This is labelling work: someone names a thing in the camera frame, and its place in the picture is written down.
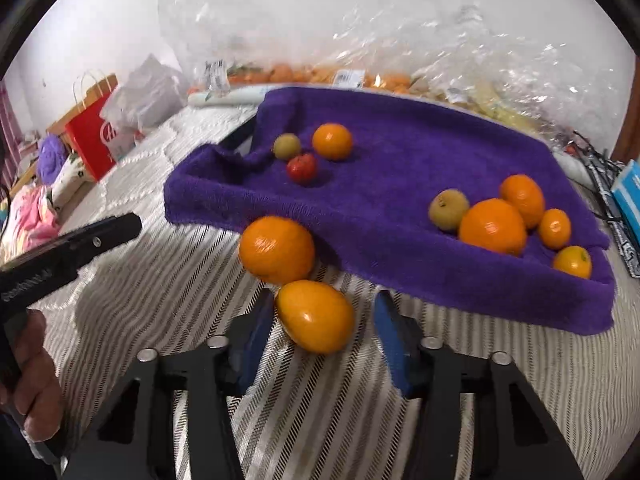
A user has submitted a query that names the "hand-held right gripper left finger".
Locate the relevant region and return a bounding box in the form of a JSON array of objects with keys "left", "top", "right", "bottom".
[{"left": 60, "top": 287, "right": 276, "bottom": 480}]

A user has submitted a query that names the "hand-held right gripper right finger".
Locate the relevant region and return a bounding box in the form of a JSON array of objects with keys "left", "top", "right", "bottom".
[{"left": 374, "top": 290, "right": 586, "bottom": 480}]

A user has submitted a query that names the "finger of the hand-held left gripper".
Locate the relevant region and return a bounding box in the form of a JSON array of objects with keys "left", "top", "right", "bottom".
[{"left": 65, "top": 212, "right": 142, "bottom": 266}]

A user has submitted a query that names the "small green fruit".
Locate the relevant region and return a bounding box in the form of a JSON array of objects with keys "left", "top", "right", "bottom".
[
  {"left": 428, "top": 188, "right": 471, "bottom": 233},
  {"left": 272, "top": 133, "right": 303, "bottom": 161}
]

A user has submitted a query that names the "large orange with green stem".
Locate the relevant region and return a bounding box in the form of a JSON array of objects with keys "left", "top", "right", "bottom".
[{"left": 458, "top": 198, "right": 528, "bottom": 257}]

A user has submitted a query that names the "small red fruit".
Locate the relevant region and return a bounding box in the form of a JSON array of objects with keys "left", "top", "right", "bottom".
[{"left": 286, "top": 153, "right": 318, "bottom": 184}]

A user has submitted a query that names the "heap of yellow fruits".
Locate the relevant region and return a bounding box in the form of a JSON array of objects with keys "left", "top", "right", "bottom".
[{"left": 415, "top": 77, "right": 547, "bottom": 132}]

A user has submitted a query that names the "person's left hand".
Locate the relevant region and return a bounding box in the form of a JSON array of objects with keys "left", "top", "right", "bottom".
[{"left": 0, "top": 309, "right": 64, "bottom": 443}]

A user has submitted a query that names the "pink cloth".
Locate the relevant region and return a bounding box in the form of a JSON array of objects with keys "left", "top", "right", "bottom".
[{"left": 0, "top": 185, "right": 62, "bottom": 252}]

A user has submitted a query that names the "grey striped bed sheet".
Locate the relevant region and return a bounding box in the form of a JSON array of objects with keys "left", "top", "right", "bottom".
[{"left": 40, "top": 104, "right": 640, "bottom": 480}]

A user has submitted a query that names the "red paper bag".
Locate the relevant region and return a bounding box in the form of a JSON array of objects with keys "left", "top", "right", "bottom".
[{"left": 65, "top": 71, "right": 122, "bottom": 182}]

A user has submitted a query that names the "purple plush cloth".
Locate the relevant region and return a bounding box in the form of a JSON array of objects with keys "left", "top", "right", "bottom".
[{"left": 37, "top": 134, "right": 69, "bottom": 187}]

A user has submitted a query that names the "pink striped curtain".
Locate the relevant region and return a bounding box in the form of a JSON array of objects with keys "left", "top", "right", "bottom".
[{"left": 0, "top": 80, "right": 22, "bottom": 192}]

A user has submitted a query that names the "white plastic bag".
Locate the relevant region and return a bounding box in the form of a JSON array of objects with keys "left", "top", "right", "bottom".
[{"left": 100, "top": 54, "right": 189, "bottom": 162}]

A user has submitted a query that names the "purple towel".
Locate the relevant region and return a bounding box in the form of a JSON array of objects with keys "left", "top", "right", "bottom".
[{"left": 164, "top": 86, "right": 617, "bottom": 336}]

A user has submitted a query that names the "white rolled cloth green print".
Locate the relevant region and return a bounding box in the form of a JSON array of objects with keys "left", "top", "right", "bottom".
[{"left": 187, "top": 85, "right": 273, "bottom": 109}]

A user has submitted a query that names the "heap of small oranges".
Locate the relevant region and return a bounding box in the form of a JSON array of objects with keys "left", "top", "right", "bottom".
[{"left": 227, "top": 62, "right": 417, "bottom": 94}]

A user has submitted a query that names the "plain white roll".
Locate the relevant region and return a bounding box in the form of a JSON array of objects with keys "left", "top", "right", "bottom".
[{"left": 554, "top": 151, "right": 587, "bottom": 187}]

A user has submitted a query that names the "black white patterned cloth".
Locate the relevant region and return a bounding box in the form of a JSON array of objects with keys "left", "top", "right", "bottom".
[{"left": 570, "top": 131, "right": 640, "bottom": 279}]

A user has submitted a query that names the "blue tissue pack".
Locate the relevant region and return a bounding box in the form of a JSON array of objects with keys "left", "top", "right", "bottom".
[{"left": 611, "top": 160, "right": 640, "bottom": 241}]

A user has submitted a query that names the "clear plastic bag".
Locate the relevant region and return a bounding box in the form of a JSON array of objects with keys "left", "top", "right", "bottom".
[{"left": 157, "top": 0, "right": 632, "bottom": 142}]

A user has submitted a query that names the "wooden furniture frame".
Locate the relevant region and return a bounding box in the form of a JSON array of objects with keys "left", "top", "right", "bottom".
[{"left": 47, "top": 74, "right": 119, "bottom": 137}]

